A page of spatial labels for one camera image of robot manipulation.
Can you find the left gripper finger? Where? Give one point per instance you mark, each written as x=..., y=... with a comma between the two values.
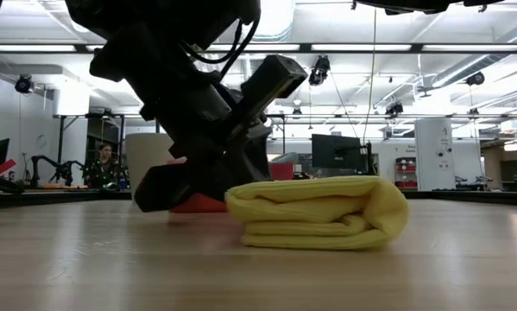
x=237, y=164
x=260, y=155

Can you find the yellow microfiber towel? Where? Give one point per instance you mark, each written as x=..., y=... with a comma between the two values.
x=318, y=207

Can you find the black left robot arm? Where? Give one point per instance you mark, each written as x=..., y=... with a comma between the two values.
x=154, y=43

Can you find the black background robot arm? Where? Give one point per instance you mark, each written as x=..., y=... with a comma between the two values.
x=51, y=168

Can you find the green plant in white pot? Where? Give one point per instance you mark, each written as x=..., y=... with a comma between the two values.
x=146, y=155

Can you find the pink plastic bin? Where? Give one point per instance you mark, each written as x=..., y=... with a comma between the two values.
x=197, y=205

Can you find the black ceiling spotlight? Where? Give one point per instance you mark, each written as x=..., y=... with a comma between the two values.
x=482, y=8

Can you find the person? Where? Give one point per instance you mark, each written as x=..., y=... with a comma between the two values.
x=105, y=166

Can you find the red shelf unit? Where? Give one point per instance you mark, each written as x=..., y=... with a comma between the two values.
x=405, y=166

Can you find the white cabinet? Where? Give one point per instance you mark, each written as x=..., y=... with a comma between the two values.
x=435, y=151

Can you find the red bar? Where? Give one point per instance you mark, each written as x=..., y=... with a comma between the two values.
x=1, y=167

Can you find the black hanging ceiling camera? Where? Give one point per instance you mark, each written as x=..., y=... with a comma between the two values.
x=395, y=109
x=23, y=84
x=476, y=78
x=319, y=71

